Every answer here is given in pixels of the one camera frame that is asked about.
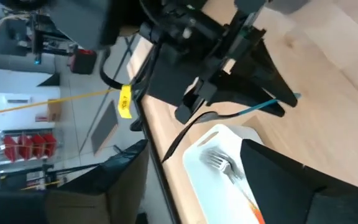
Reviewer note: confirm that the black metal table frame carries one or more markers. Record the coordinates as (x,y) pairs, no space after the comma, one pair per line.
(166,193)

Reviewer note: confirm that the brown cardboard box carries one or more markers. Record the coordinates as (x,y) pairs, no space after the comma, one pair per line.
(54,110)

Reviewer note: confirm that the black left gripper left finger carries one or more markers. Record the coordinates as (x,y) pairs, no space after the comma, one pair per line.
(17,208)

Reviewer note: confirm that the white plastic bin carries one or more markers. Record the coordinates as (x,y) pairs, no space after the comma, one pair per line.
(210,199)

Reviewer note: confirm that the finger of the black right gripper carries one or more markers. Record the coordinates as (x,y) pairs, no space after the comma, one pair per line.
(241,93)
(263,71)

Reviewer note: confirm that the rack of red bins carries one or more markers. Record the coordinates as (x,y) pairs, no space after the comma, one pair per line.
(26,146)

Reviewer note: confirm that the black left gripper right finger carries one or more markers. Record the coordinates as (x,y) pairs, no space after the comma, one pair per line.
(306,199)

